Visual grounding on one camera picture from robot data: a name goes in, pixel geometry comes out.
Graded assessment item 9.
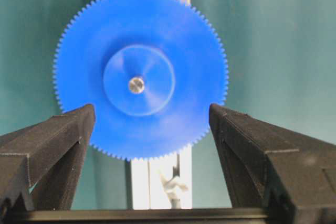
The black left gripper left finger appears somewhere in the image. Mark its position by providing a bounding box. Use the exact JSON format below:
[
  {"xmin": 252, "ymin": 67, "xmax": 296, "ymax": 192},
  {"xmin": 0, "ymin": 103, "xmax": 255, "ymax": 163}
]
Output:
[{"xmin": 1, "ymin": 104, "xmax": 95, "ymax": 223}]

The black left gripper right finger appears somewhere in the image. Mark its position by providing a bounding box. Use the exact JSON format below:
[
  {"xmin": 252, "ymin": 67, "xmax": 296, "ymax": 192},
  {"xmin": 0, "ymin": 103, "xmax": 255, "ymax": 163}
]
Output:
[{"xmin": 209, "ymin": 104, "xmax": 335, "ymax": 223}]

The large blue plastic gear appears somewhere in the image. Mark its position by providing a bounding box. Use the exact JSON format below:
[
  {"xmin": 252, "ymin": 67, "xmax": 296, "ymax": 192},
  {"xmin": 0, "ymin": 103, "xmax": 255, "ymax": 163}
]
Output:
[{"xmin": 52, "ymin": 0, "xmax": 229, "ymax": 160}]

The metal shaft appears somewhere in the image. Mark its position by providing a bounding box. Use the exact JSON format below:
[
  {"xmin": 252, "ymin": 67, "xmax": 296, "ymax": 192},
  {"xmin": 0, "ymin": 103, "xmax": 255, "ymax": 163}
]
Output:
[{"xmin": 128, "ymin": 76, "xmax": 145, "ymax": 94}]

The teal table mat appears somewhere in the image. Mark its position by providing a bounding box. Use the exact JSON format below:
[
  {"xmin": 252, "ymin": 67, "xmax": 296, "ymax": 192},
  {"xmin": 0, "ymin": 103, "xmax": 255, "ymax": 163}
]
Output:
[{"xmin": 1, "ymin": 0, "xmax": 335, "ymax": 210}]

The silver aluminium extrusion rail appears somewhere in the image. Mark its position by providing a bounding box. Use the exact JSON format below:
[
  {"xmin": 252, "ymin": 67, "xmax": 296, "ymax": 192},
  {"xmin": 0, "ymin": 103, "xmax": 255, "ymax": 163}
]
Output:
[{"xmin": 130, "ymin": 0, "xmax": 192, "ymax": 209}]

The clear plastic shaft bracket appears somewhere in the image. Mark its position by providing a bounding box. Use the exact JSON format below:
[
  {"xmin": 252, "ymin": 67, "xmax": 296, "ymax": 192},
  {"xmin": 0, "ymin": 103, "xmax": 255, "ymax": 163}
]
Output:
[{"xmin": 158, "ymin": 167, "xmax": 189, "ymax": 209}]

